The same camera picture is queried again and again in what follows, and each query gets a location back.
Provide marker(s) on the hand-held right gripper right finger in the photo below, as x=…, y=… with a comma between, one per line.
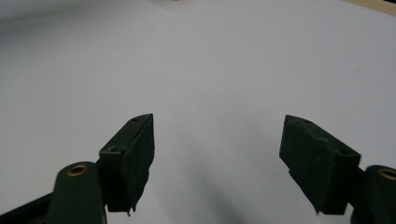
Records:
x=317, y=168

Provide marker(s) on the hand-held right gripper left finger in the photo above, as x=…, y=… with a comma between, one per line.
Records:
x=130, y=168

